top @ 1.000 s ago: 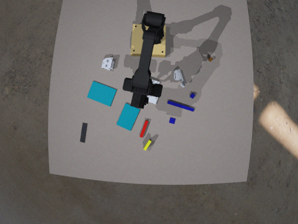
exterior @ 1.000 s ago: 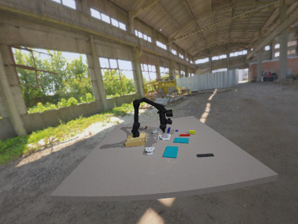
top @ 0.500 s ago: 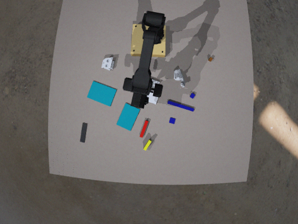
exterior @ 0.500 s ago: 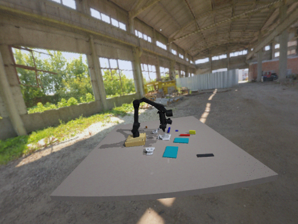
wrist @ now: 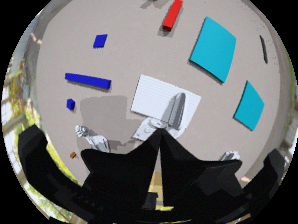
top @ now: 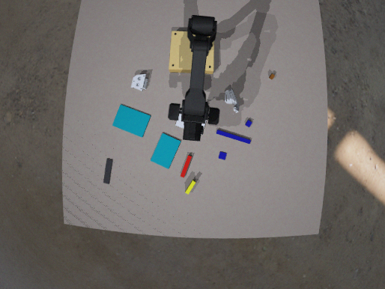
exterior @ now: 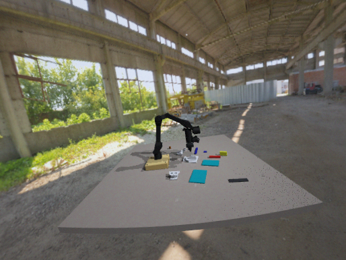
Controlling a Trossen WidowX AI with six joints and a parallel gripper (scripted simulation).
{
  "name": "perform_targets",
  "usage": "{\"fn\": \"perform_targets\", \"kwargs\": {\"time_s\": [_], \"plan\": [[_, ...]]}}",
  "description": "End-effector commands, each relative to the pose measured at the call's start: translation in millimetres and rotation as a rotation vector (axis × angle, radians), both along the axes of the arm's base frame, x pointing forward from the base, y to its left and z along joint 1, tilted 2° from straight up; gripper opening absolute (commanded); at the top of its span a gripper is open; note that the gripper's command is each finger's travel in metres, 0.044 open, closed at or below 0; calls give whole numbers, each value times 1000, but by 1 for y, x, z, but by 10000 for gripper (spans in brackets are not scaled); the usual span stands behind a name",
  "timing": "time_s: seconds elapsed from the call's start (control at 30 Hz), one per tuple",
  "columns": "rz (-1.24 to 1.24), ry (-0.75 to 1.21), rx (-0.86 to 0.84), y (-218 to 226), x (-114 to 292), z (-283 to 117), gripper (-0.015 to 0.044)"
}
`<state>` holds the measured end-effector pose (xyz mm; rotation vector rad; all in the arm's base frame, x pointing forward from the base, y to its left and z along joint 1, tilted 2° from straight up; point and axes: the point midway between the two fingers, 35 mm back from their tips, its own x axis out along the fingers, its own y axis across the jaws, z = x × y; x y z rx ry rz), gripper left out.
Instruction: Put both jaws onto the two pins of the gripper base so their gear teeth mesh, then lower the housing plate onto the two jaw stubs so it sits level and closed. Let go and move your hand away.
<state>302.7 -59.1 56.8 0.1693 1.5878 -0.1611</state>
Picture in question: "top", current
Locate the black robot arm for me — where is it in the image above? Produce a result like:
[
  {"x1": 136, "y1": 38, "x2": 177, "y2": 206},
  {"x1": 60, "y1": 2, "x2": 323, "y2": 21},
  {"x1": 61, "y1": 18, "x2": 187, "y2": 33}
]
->
[{"x1": 181, "y1": 15, "x2": 217, "y2": 142}]

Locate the red rectangular block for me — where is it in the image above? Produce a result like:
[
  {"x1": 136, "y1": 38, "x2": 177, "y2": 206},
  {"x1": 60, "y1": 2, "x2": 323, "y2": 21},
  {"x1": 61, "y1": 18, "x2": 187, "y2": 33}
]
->
[{"x1": 181, "y1": 155, "x2": 192, "y2": 178}]

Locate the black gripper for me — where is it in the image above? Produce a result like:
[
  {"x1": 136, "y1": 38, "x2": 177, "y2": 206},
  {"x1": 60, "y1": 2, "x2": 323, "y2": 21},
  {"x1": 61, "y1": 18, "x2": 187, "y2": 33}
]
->
[{"x1": 168, "y1": 103, "x2": 220, "y2": 125}]

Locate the dark grey flat bar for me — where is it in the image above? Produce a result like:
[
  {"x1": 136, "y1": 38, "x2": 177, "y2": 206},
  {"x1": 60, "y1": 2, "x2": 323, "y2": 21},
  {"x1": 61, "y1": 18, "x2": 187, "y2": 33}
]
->
[{"x1": 103, "y1": 159, "x2": 112, "y2": 184}]

